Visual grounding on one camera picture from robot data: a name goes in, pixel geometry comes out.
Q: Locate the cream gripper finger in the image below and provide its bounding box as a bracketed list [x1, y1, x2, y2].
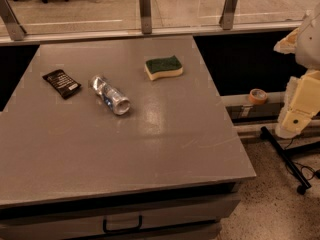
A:
[275, 70, 320, 139]
[273, 28, 299, 54]

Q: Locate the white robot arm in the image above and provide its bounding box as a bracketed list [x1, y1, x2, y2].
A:
[274, 4, 320, 139]

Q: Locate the orange tape roll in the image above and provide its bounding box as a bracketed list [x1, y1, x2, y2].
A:
[249, 88, 268, 105]

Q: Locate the black wheeled stand base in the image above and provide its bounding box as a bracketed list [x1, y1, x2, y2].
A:
[260, 126, 320, 195]

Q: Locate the green yellow sponge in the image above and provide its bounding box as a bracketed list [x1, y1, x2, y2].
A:
[145, 55, 183, 81]

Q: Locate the grey drawer cabinet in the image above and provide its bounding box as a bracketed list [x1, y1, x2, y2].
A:
[0, 193, 240, 240]

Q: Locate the black snack packet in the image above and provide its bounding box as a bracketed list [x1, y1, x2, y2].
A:
[43, 69, 81, 99]

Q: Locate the right metal railing bracket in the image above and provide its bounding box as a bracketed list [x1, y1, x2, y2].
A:
[219, 0, 238, 30]

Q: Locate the metal railing bracket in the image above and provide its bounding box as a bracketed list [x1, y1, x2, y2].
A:
[219, 0, 238, 30]
[0, 0, 26, 41]
[139, 0, 152, 34]

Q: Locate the black cable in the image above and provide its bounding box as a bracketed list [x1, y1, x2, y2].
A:
[283, 137, 320, 182]

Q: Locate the middle metal railing bracket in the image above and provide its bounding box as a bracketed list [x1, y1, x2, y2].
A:
[139, 0, 152, 34]

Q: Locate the black drawer handle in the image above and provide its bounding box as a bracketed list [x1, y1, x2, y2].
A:
[102, 215, 143, 235]

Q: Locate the left metal railing bracket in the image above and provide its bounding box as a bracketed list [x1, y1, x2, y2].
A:
[0, 0, 26, 41]

